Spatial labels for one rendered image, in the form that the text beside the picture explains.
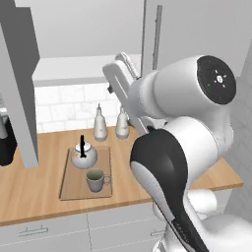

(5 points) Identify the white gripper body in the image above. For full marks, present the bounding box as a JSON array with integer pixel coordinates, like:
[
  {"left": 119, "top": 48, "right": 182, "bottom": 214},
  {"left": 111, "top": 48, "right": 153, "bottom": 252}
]
[{"left": 101, "top": 60, "right": 153, "bottom": 137}]

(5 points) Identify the wooden tray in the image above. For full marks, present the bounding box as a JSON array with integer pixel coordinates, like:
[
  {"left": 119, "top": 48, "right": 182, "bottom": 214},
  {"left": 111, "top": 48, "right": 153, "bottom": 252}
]
[{"left": 58, "top": 146, "right": 114, "bottom": 202}]

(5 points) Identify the white drawer front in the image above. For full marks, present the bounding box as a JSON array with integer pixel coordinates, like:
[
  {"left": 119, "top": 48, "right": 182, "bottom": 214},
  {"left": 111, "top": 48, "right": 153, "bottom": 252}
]
[
  {"left": 0, "top": 212, "right": 90, "bottom": 252},
  {"left": 86, "top": 201, "right": 166, "bottom": 252}
]

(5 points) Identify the grey mug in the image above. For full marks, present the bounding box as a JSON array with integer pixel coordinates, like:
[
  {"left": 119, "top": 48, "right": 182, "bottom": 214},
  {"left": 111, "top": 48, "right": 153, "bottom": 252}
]
[{"left": 85, "top": 168, "right": 113, "bottom": 193}]

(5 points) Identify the grey cabinet door handle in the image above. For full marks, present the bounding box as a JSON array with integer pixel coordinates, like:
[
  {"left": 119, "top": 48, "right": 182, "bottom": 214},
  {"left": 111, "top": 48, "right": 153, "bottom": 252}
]
[{"left": 152, "top": 4, "right": 163, "bottom": 62}]

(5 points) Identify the white kettle with black handle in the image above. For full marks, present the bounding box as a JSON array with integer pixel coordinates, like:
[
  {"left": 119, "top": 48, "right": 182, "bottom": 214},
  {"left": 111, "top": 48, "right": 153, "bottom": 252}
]
[{"left": 70, "top": 134, "right": 98, "bottom": 170}]

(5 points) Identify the grey cabinet door with handle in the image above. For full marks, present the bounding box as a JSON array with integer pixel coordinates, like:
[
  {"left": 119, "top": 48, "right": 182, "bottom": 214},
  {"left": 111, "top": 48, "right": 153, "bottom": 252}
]
[{"left": 140, "top": 0, "right": 252, "bottom": 80}]

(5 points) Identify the white bottle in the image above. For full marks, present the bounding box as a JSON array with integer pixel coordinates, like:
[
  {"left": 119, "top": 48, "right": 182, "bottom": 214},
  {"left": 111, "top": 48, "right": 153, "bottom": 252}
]
[
  {"left": 114, "top": 105, "right": 131, "bottom": 141},
  {"left": 93, "top": 102, "right": 109, "bottom": 143}
]

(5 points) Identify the black countertop appliance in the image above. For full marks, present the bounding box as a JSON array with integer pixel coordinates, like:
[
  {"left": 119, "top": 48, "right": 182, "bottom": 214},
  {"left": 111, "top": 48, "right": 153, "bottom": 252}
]
[{"left": 0, "top": 97, "right": 18, "bottom": 167}]

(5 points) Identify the grey wall cabinet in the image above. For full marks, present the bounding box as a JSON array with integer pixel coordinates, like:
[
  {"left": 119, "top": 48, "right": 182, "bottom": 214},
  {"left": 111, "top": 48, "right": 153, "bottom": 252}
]
[{"left": 14, "top": 0, "right": 146, "bottom": 89}]

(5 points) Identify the silver drawer handle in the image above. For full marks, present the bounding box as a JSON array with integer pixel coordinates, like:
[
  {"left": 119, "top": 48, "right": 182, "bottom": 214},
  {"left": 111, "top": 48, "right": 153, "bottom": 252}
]
[
  {"left": 18, "top": 225, "right": 50, "bottom": 238},
  {"left": 150, "top": 228, "right": 166, "bottom": 238}
]

